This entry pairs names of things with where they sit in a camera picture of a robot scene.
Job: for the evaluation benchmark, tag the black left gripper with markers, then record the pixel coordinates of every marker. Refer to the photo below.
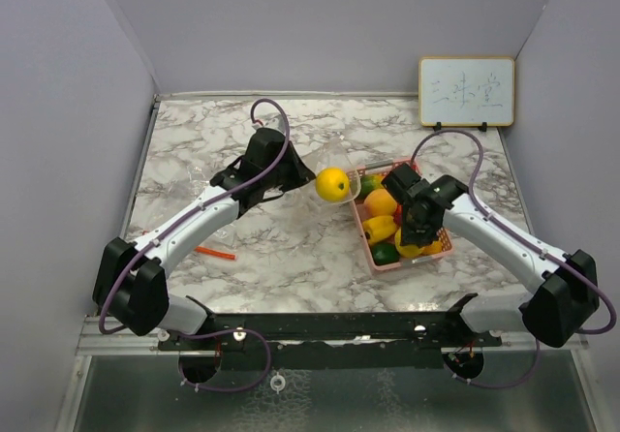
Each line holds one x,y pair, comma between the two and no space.
301,173

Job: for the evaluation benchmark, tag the orange mango toy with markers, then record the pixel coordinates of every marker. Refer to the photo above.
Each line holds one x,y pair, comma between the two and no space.
434,248

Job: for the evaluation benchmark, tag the clear bag with orange zipper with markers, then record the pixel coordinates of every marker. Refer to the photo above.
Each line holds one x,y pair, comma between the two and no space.
184,186

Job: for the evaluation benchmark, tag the yellow bell pepper toy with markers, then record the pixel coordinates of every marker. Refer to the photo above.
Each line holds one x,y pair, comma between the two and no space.
379,228

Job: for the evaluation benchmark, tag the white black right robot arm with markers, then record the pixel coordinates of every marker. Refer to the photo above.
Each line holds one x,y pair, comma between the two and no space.
560,288

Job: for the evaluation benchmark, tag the pink plastic basket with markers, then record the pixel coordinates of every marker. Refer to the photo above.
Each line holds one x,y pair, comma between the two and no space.
361,215

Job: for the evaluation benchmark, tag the peach toy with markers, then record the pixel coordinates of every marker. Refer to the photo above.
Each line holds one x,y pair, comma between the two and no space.
379,203

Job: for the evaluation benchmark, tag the small whiteboard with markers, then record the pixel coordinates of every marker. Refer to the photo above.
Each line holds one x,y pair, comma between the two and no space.
462,91

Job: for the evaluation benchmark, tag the clear polka dot zip bag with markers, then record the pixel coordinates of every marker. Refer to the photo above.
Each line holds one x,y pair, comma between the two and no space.
330,155

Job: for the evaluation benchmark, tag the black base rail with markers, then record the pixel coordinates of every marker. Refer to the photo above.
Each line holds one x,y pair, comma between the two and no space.
326,341

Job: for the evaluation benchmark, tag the yellow lemon toy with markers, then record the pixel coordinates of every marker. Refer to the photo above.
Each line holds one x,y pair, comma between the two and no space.
332,185

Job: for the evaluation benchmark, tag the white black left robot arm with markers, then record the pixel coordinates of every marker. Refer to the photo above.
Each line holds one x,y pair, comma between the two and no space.
131,284

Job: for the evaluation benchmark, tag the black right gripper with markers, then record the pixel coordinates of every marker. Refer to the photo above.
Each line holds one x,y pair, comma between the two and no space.
411,236

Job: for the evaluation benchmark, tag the yellow pear toy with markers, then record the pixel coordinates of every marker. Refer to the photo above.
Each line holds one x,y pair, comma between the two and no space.
410,251

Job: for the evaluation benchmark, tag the green lime toy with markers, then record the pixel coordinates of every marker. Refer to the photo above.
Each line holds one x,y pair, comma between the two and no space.
384,253

